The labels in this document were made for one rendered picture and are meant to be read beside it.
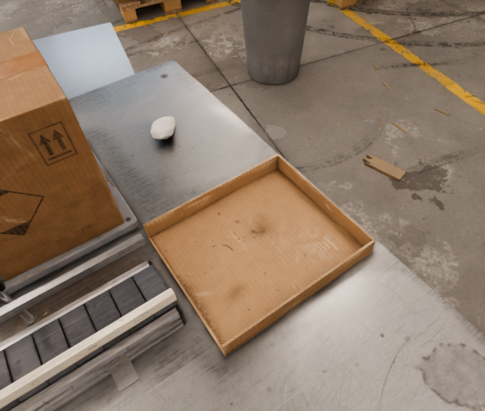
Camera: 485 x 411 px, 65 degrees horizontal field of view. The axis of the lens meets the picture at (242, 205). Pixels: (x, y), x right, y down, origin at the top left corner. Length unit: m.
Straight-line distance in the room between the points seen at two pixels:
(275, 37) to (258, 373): 2.03
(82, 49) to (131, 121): 0.41
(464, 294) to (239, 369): 1.28
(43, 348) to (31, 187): 0.22
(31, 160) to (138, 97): 0.51
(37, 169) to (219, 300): 0.33
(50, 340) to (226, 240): 0.31
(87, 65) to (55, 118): 0.68
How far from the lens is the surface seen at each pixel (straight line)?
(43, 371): 0.57
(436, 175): 2.11
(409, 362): 0.63
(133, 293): 0.61
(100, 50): 1.30
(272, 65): 2.46
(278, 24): 2.33
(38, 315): 0.71
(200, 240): 0.69
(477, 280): 1.80
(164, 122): 0.89
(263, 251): 0.67
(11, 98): 0.59
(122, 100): 1.05
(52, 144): 0.58
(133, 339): 0.58
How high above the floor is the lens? 1.40
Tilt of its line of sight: 51 degrees down
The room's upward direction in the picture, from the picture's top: 4 degrees counter-clockwise
